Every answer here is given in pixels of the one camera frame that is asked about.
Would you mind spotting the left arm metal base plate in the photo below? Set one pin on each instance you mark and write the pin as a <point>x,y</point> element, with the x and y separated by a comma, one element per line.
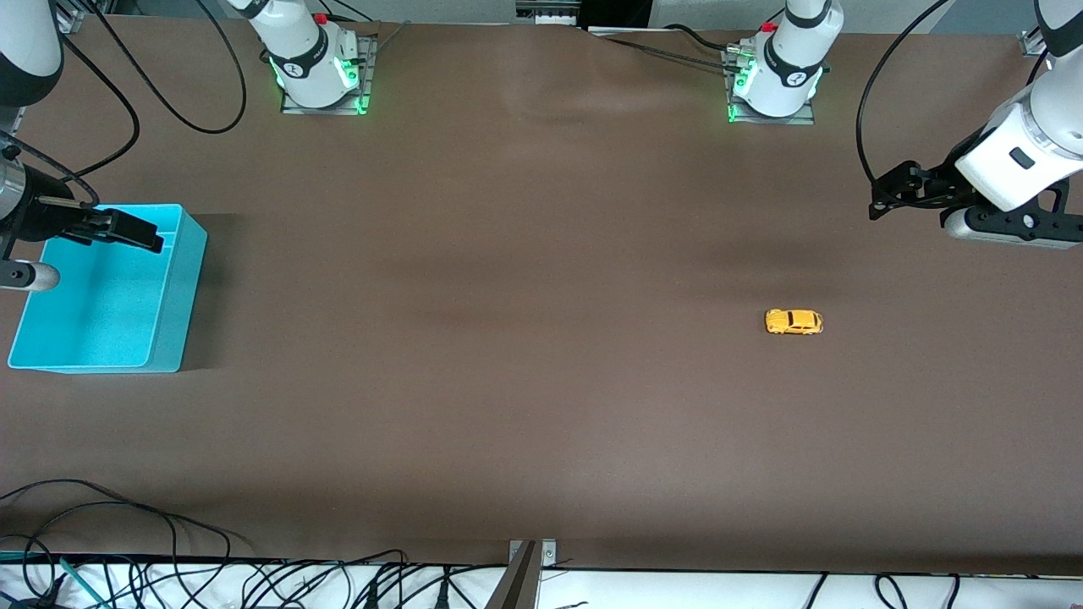
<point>774,120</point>

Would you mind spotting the aluminium profile post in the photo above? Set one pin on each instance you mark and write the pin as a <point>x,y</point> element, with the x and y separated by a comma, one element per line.
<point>1034,44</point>
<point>68,17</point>

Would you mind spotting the grey equipment box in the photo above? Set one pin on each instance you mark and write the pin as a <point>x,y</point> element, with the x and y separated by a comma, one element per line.
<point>548,12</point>

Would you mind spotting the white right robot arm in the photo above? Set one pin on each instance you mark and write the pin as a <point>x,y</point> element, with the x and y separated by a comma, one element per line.
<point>305,59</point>

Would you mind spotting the yellow beetle toy car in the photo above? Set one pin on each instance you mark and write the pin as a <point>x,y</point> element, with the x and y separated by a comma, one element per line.
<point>794,322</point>

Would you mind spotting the turquoise plastic bin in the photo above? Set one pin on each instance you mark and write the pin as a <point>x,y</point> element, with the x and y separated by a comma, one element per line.
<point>101,321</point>

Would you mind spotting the grey metal table bracket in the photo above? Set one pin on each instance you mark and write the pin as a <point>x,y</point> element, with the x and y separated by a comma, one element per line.
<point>525,584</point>

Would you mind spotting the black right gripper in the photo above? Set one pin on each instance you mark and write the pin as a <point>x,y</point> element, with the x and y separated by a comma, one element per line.
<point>44,216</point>

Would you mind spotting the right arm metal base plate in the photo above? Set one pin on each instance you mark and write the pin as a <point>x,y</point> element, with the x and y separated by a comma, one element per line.
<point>321,110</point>

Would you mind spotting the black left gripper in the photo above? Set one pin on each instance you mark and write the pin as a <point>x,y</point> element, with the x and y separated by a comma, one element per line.
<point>933,183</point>

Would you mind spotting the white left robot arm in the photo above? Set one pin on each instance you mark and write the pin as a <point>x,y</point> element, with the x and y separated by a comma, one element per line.
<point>791,59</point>

